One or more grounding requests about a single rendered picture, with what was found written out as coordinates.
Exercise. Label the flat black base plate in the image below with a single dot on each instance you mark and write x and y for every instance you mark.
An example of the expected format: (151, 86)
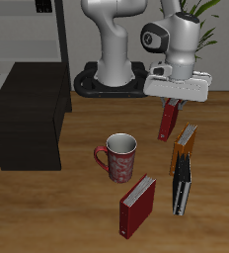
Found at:
(83, 86)

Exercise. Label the red patterned mug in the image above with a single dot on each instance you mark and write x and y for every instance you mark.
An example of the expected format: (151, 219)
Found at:
(121, 164)

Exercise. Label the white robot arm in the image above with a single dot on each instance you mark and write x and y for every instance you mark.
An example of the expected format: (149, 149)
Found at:
(114, 49)

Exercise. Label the black book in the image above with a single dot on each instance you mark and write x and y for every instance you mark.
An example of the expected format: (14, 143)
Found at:
(181, 187)

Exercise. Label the red book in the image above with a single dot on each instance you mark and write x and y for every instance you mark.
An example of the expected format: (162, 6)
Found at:
(167, 123)
(137, 210)

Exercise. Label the dark brown desk caddy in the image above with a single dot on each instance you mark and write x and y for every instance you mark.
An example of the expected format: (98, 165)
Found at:
(24, 118)

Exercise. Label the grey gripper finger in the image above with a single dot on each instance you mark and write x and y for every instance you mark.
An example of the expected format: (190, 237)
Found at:
(182, 103)
(163, 101)

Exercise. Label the green pot plant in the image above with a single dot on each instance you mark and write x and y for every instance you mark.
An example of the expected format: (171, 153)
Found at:
(207, 34)

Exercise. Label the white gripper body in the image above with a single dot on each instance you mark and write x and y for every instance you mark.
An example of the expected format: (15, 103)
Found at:
(175, 88)

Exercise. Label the orange book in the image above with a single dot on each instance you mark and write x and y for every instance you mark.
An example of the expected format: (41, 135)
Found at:
(182, 150)

